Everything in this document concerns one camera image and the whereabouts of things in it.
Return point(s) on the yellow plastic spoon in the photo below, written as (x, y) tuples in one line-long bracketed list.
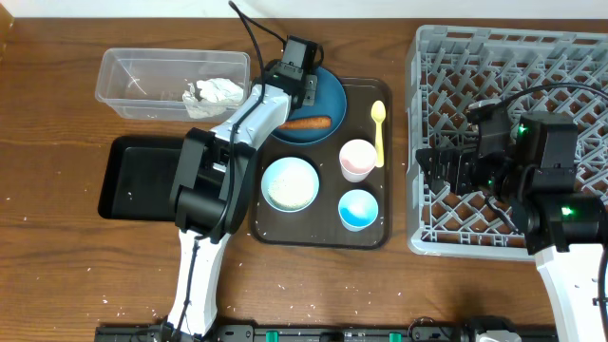
[(378, 114)]

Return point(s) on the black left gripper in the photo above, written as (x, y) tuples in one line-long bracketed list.
[(309, 90)]

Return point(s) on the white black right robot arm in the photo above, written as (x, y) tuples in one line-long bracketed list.
[(565, 231)]

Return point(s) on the blue plastic cup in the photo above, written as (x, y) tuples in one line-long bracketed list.
[(357, 210)]

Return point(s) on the grey dishwasher rack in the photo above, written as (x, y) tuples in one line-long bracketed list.
[(448, 69)]

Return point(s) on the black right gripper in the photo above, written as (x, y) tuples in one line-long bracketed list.
[(456, 169)]

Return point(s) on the orange carrot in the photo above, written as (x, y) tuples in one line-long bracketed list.
[(321, 122)]

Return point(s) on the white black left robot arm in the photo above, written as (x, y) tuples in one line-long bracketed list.
[(213, 185)]

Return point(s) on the black rectangular tray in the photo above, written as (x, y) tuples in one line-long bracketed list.
[(138, 178)]

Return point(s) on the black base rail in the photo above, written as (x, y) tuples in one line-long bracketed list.
[(483, 328)]

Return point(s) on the light blue bowl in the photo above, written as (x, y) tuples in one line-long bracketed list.
[(289, 184)]

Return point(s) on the white paper napkin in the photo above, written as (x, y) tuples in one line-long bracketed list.
[(205, 99)]

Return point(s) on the clear plastic bin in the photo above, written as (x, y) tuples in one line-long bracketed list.
[(148, 83)]

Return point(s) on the dark blue plate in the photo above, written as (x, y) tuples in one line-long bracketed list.
[(330, 101)]

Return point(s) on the pink plastic cup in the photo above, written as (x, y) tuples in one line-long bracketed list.
[(357, 159)]

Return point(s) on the dark brown serving tray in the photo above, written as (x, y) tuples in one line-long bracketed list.
[(319, 224)]

